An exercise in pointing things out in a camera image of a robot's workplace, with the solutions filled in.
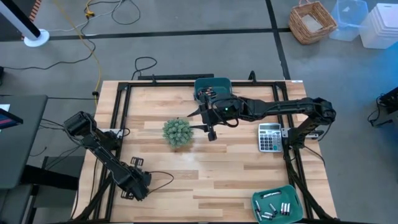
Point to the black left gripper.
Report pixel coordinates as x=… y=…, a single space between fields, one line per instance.
x=136 y=183

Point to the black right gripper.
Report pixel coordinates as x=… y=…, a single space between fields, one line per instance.
x=222 y=110

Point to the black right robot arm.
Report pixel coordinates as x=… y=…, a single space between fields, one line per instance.
x=280 y=107

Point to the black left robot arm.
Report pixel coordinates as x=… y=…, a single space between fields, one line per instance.
x=102 y=152

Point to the artificial succulent in grey pot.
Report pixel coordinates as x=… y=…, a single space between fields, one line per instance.
x=177 y=133

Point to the dark teal plastic bin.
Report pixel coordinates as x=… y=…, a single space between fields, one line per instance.
x=214 y=82

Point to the black power strip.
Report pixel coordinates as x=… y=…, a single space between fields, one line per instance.
x=174 y=76

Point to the grey desk calculator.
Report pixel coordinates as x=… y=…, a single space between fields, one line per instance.
x=270 y=137

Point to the black desk foot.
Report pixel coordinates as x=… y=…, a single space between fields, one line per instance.
x=49 y=177

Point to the green plastic bin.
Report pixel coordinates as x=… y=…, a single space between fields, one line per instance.
x=292 y=196

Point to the dark grey desk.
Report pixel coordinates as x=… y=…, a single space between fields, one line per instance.
x=25 y=149

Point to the wicker basket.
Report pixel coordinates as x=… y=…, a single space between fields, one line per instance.
x=298 y=28

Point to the grey paper sheet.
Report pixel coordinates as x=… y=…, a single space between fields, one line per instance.
x=311 y=23

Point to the tablet with coloured screen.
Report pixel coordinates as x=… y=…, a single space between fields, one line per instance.
x=7 y=119

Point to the clear blue plastic bin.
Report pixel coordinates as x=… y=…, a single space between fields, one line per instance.
x=348 y=18

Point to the orange black striped board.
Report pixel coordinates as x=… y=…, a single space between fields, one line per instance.
x=35 y=5

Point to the white plastic container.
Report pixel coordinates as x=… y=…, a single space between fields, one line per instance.
x=381 y=28

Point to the white black pole stand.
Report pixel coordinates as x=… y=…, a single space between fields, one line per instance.
x=18 y=17

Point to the black metal table frame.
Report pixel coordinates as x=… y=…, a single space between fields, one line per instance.
x=242 y=84

